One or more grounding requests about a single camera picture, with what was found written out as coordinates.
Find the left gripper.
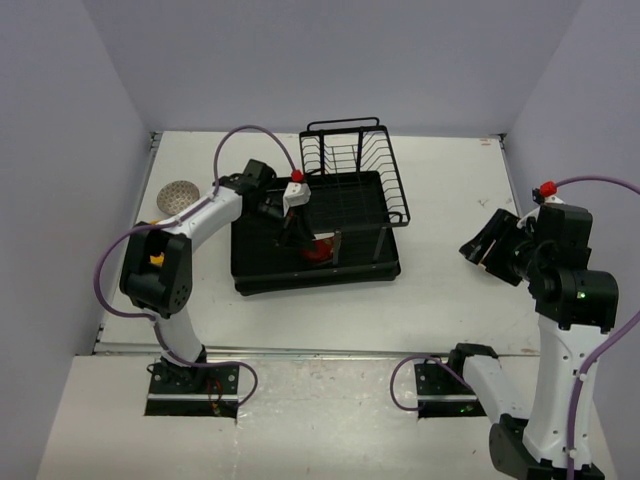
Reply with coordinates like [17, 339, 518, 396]
[245, 199, 318, 253]

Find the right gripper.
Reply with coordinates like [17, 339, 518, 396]
[461, 207, 549, 285]

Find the red bowl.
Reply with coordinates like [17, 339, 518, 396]
[300, 233, 335, 264]

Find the brown patterned white bowl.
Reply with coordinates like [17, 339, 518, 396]
[156, 180, 200, 216]

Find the yellow bowl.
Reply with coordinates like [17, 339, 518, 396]
[149, 254, 164, 266]

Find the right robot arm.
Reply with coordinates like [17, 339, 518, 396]
[446, 203, 619, 479]

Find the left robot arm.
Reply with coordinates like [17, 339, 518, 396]
[120, 160, 315, 393]

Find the black drip tray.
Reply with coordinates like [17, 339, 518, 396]
[231, 171, 406, 296]

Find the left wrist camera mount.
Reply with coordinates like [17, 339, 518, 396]
[282, 182, 311, 215]

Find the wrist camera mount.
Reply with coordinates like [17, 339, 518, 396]
[282, 182, 311, 215]
[519, 189, 564, 225]

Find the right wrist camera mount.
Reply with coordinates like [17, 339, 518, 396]
[519, 189, 564, 225]

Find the black wire dish rack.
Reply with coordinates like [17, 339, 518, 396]
[299, 116, 411, 264]

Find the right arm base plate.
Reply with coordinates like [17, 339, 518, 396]
[389, 348, 487, 419]

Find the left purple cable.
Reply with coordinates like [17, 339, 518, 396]
[94, 124, 305, 407]

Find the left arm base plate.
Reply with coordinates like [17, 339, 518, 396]
[144, 359, 239, 419]

